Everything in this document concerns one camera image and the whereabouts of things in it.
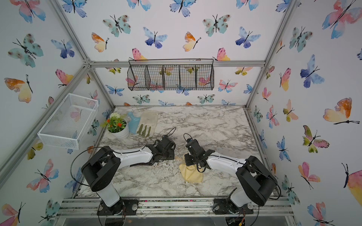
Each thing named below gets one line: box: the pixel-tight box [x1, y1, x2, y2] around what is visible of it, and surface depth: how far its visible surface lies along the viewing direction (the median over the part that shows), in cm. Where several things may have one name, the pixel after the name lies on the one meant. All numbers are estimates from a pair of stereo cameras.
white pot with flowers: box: [99, 112, 130, 140], surface depth 93 cm
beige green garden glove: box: [136, 110, 159, 138], surface depth 109 cm
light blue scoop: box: [127, 111, 141, 135], surface depth 112 cm
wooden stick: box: [174, 155, 184, 163], surface depth 93 cm
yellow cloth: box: [179, 163, 204, 183], surface depth 85 cm
